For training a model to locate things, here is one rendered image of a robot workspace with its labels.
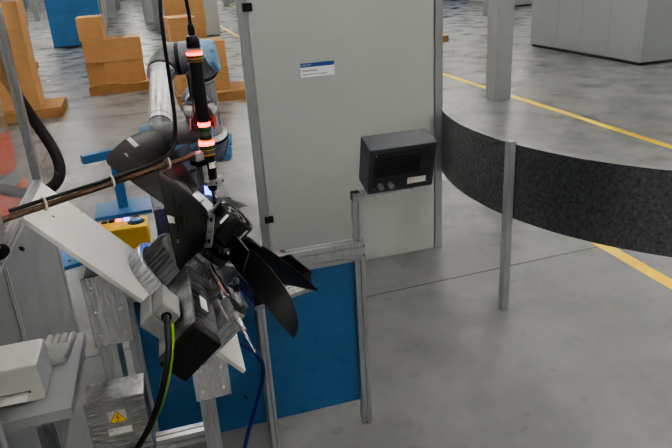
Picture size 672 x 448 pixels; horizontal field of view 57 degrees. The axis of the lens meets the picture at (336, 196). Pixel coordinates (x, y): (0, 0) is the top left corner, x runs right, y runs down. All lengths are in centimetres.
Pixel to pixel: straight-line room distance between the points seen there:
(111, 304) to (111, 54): 943
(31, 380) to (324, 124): 241
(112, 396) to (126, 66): 949
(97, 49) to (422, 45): 784
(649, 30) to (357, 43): 795
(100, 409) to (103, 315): 24
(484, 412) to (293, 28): 221
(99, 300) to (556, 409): 200
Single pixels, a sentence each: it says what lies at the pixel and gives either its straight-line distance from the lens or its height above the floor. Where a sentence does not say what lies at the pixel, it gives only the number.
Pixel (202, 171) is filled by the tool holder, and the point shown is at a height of 134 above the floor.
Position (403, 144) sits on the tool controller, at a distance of 223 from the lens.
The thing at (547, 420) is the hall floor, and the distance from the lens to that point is 290.
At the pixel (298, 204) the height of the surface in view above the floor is 47.
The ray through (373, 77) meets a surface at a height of 120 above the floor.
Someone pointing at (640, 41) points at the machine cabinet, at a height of 38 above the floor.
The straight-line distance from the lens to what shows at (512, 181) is 326.
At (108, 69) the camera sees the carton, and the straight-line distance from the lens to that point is 1102.
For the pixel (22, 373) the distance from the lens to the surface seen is 177.
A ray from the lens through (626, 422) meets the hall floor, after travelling 298.
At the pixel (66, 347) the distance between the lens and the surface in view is 195.
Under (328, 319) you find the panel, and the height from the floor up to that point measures 54.
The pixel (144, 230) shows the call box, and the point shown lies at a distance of 216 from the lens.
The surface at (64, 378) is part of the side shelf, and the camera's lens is 186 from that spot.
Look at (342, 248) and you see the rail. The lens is 233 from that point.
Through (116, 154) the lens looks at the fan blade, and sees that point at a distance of 170.
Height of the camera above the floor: 186
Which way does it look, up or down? 21 degrees down
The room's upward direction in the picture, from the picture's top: 3 degrees counter-clockwise
